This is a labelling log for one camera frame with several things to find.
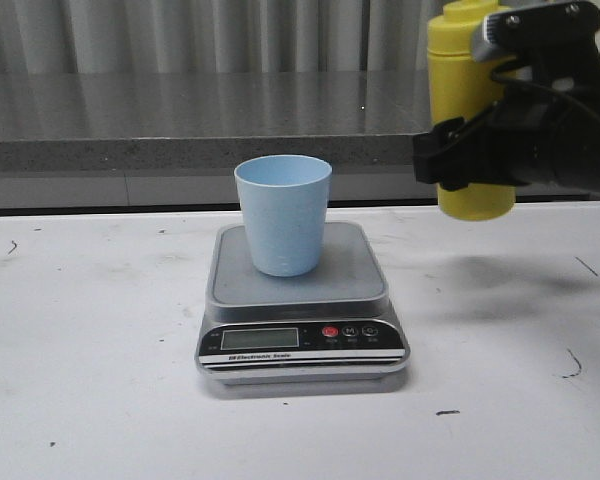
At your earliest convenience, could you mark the light blue plastic cup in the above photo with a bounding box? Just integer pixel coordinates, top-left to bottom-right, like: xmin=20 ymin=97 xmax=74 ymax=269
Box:
xmin=234 ymin=154 xmax=332 ymax=277

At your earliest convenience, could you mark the silver digital kitchen scale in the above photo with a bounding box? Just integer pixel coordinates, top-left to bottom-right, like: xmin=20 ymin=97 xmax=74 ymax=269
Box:
xmin=194 ymin=221 xmax=411 ymax=387

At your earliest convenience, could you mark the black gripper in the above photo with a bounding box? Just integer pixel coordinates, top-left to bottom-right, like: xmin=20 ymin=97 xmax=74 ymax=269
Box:
xmin=413 ymin=82 xmax=580 ymax=191

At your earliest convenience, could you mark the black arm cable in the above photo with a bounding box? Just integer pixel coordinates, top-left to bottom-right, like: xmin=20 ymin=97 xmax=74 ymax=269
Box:
xmin=489 ymin=64 xmax=600 ymax=141

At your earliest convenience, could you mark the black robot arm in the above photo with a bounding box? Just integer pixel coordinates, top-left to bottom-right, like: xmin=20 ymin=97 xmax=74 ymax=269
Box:
xmin=413 ymin=82 xmax=600 ymax=193

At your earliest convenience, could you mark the grey stone counter ledge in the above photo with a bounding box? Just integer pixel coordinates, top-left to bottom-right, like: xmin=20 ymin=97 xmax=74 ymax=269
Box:
xmin=0 ymin=69 xmax=600 ymax=210

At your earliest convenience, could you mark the yellow squeeze bottle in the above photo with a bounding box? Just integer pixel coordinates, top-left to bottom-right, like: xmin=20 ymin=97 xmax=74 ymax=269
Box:
xmin=427 ymin=0 xmax=515 ymax=221

